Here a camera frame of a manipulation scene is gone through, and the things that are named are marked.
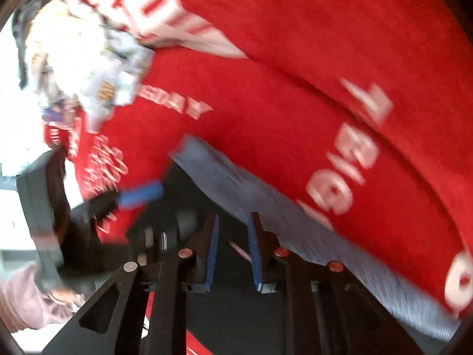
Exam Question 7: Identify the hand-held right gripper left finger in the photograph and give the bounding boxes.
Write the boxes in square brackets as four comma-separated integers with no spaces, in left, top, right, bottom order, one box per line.
[41,212,220,355]

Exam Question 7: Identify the person's left forearm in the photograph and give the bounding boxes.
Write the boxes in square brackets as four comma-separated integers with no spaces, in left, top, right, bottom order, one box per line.
[0,262,80,335]

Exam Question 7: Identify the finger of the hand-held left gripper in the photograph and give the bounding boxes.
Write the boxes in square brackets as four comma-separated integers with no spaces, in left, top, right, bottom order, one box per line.
[138,209,200,254]
[85,178,165,226]

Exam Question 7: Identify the black pants with patterned waistband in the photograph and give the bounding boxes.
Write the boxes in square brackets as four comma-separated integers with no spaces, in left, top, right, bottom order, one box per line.
[126,135,461,355]

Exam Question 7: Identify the red printed blanket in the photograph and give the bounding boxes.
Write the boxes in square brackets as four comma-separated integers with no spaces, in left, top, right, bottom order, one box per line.
[42,0,473,355]

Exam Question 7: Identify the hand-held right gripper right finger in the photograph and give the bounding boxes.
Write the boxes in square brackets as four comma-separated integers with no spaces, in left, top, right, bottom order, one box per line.
[247,212,425,355]

